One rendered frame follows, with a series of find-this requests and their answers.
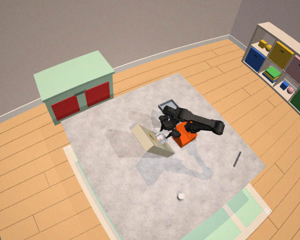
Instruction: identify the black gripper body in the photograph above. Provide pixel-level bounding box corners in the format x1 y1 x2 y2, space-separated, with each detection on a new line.
159 115 181 139

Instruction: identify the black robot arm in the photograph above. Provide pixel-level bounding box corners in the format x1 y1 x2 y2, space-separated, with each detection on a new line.
162 105 225 136

